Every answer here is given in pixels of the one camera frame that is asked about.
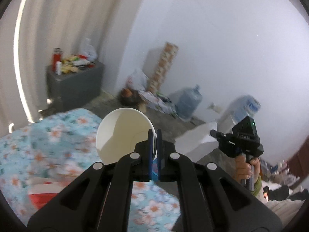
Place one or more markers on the black box on floor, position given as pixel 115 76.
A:
pixel 128 97

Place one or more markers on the white paper cup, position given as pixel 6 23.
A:
pixel 119 132

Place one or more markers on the red small packet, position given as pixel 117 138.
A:
pixel 41 194

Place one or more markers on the white plastic bag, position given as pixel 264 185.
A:
pixel 137 81

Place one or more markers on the green sleeve cuff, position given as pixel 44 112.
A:
pixel 257 186

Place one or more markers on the red thermos bottle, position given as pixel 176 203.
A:
pixel 56 56

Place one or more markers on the person's right hand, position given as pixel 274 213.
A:
pixel 245 170

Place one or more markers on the large water jug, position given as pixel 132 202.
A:
pixel 188 102

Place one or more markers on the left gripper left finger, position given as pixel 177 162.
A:
pixel 99 199

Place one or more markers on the grey bedside cabinet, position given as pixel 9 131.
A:
pixel 74 90

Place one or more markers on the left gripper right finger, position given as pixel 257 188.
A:
pixel 210 200

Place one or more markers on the cream window curtain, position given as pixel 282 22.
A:
pixel 32 29

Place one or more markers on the white fluffy blanket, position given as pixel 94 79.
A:
pixel 284 202

